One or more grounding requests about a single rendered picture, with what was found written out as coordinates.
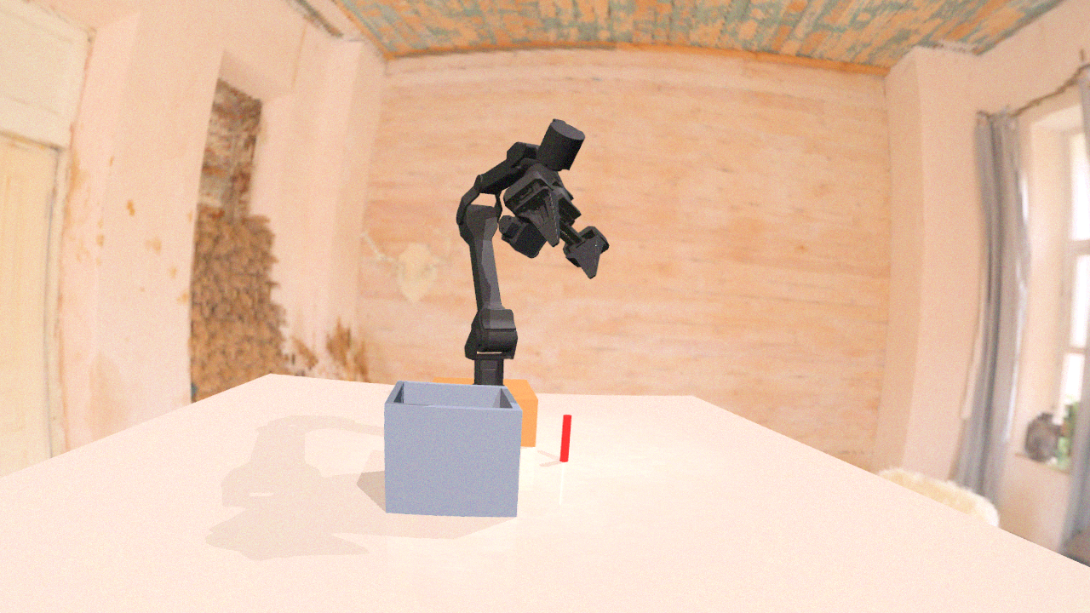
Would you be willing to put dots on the red peg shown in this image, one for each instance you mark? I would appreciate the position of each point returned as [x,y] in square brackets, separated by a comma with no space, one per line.
[565,438]

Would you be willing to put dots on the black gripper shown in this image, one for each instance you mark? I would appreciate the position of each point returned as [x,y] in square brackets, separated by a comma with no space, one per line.
[547,204]

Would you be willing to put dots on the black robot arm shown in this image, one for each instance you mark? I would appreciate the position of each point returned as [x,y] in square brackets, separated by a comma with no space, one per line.
[493,328]

